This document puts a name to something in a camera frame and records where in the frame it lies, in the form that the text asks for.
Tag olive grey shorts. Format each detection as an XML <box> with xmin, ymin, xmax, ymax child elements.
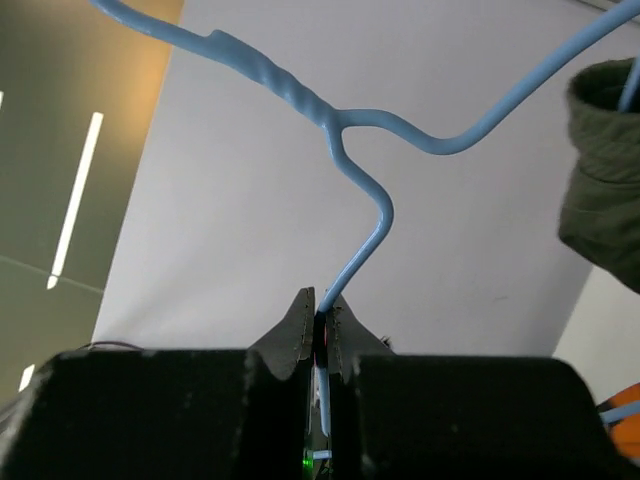
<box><xmin>558</xmin><ymin>58</ymin><xmax>639</xmax><ymax>293</ymax></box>

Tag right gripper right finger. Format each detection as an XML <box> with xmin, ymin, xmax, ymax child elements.
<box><xmin>327</xmin><ymin>300</ymin><xmax>639</xmax><ymax>479</ymax></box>

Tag camouflage patterned shorts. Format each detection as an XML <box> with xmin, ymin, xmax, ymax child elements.
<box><xmin>597</xmin><ymin>383</ymin><xmax>639</xmax><ymax>463</ymax></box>

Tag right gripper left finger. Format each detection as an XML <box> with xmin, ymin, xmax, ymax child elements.
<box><xmin>1</xmin><ymin>288</ymin><xmax>315</xmax><ymax>479</ymax></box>

